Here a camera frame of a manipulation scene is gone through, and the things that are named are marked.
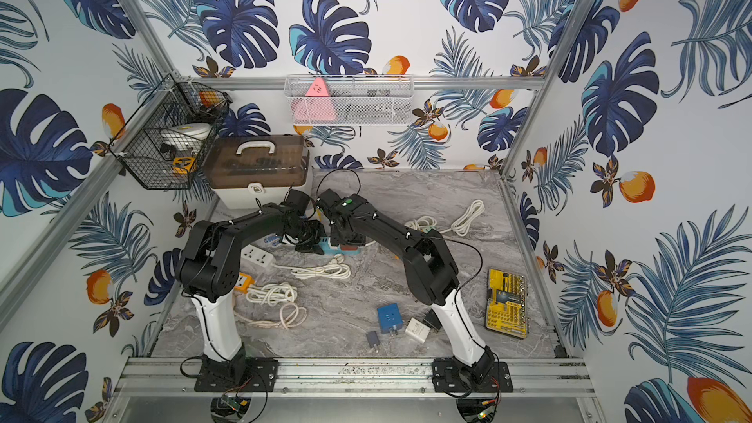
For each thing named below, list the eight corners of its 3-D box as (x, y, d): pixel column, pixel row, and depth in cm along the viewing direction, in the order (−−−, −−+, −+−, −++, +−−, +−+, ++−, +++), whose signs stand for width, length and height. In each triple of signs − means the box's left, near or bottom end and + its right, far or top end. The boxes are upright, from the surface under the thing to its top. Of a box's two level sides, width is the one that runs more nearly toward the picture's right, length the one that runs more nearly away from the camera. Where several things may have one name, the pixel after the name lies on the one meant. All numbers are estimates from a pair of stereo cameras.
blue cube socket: (382, 334, 83) (382, 329, 79) (376, 313, 87) (376, 308, 83) (402, 329, 84) (403, 323, 80) (396, 308, 88) (397, 302, 84)
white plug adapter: (404, 332, 83) (404, 329, 81) (411, 319, 85) (412, 316, 83) (423, 344, 81) (424, 342, 79) (430, 331, 83) (431, 328, 81)
